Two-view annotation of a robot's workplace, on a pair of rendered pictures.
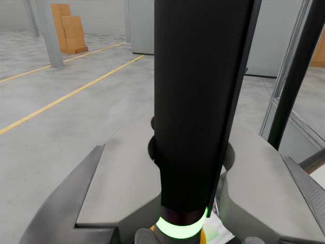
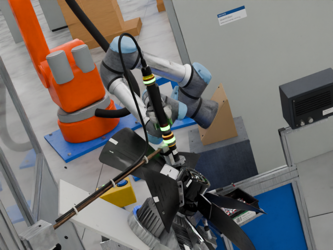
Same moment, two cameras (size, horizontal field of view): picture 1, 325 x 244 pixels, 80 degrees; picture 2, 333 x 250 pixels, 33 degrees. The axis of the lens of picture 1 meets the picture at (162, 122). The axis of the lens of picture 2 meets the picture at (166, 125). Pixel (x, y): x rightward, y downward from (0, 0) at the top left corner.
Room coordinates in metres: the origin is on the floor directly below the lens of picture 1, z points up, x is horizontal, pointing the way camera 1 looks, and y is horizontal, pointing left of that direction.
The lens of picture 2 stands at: (1.99, -0.22, 2.22)
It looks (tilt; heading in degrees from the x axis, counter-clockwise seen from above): 23 degrees down; 174
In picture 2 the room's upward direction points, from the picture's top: 18 degrees counter-clockwise
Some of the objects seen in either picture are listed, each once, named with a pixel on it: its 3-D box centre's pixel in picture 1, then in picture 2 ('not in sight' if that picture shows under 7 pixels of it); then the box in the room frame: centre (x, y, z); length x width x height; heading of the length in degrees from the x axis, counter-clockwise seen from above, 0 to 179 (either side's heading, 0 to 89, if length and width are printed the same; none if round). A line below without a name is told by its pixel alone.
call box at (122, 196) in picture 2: not in sight; (116, 196); (-0.29, -0.29, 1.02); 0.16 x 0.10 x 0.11; 87
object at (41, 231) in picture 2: not in sight; (37, 239); (0.41, -0.55, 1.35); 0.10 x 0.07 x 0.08; 122
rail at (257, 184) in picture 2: not in sight; (208, 202); (-0.27, 0.11, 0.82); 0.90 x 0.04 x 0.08; 87
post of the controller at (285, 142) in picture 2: not in sight; (286, 147); (-0.25, 0.54, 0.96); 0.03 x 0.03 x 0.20; 87
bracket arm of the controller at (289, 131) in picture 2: not in sight; (303, 124); (-0.24, 0.64, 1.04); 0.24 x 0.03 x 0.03; 87
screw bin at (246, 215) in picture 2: not in sight; (230, 211); (-0.10, 0.17, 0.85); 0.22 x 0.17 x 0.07; 102
